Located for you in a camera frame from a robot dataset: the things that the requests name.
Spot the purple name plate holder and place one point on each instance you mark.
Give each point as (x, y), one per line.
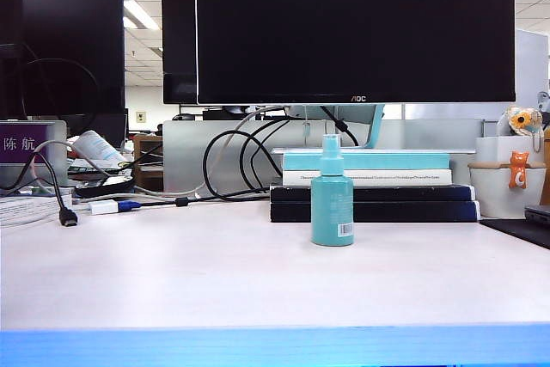
(19, 143)

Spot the orange cat figure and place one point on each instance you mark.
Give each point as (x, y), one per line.
(517, 171)

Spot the thin black book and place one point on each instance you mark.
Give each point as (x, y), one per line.
(408, 193)

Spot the paper stack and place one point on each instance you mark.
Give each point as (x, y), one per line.
(26, 210)

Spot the teal spray bottle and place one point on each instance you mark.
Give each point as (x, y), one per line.
(331, 208)

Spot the black box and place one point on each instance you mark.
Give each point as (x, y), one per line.
(408, 211)

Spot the dark grey device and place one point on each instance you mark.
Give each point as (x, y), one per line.
(539, 213)

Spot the sunflower plush toy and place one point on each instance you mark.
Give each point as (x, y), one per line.
(522, 120)

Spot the blue VGA connector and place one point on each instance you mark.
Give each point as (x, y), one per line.
(128, 205)

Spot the teal and silver monitor stand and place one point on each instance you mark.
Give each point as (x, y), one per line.
(370, 128)

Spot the black mouse pad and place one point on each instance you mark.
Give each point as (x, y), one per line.
(520, 231)

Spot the teal book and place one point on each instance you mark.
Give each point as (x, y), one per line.
(386, 162)

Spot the black monitor edge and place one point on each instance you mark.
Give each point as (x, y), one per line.
(10, 32)

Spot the white book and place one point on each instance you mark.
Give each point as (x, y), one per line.
(404, 177)

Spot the ceiling light panel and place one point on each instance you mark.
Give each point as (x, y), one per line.
(139, 14)

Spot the white partition panel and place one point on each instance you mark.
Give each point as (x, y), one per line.
(532, 66)

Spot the large black AOC monitor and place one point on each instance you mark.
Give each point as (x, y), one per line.
(352, 27)

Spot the brown wooden shelf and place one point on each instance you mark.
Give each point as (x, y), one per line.
(148, 156)

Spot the white lotion tube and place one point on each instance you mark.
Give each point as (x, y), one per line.
(96, 145)

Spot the flat black case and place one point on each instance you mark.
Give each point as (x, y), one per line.
(105, 187)

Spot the white adapter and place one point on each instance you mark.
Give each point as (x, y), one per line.
(103, 207)

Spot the narrow black monitor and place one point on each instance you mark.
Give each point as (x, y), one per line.
(178, 40)

